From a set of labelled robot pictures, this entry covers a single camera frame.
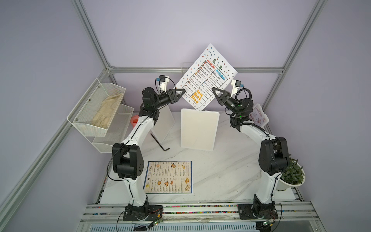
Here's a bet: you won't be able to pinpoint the narrow white rack box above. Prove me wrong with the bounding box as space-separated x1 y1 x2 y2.
249 103 269 127

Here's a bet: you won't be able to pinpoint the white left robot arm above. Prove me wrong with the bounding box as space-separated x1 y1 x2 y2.
108 87 186 209

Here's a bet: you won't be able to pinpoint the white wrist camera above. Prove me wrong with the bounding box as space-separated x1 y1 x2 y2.
231 79 244 97
156 75 170 93

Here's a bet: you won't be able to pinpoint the large white board front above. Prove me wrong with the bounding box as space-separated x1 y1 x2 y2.
180 109 220 151

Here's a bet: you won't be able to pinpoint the pink plastic cup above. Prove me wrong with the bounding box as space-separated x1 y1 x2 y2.
130 115 139 127

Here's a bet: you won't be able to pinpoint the white wire wall basket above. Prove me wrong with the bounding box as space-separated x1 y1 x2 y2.
181 62 193 77

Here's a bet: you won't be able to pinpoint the small special menu flyer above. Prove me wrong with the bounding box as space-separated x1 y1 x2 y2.
252 108 269 127

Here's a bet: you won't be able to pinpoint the black allen key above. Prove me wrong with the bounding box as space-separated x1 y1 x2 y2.
150 133 170 152

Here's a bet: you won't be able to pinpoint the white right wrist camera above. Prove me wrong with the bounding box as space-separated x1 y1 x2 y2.
231 79 244 97

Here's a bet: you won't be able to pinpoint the white mesh shelf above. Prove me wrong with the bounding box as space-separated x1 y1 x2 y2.
67 79 126 137
87 104 134 153

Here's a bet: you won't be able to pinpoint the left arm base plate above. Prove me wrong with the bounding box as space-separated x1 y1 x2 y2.
122 203 163 221

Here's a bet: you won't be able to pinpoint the large white board rear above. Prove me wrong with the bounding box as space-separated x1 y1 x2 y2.
151 106 175 143

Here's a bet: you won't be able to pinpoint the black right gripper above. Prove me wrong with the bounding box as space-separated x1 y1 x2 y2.
214 88 241 118

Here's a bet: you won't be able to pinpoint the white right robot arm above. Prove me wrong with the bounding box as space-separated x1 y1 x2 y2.
212 87 290 207

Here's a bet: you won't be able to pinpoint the potted green plant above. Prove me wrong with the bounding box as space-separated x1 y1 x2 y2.
276 158 306 191

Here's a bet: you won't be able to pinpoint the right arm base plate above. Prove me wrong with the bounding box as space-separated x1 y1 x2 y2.
237 203 279 220

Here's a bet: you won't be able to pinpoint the lower white mesh shelf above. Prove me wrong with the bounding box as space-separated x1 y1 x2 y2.
87 104 134 153

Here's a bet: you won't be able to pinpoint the large white board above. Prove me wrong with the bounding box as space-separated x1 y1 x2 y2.
180 109 220 151
151 106 175 143

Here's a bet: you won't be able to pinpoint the aluminium front rail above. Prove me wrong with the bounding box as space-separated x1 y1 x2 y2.
80 201 319 224

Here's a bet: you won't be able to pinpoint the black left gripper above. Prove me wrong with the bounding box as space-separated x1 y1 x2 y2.
154 89 186 110

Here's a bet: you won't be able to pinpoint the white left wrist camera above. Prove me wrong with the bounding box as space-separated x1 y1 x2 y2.
156 75 170 93

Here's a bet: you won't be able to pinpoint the upper white mesh shelf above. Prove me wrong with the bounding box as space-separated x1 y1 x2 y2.
67 79 126 137

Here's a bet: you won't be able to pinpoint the large dim sum menu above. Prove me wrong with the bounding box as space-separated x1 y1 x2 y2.
144 161 193 194

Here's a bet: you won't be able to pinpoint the dotted table price menu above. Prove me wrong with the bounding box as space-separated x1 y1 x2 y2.
176 44 238 111

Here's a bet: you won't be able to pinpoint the beige cloth in shelf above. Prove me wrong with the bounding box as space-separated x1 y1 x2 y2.
91 93 124 129

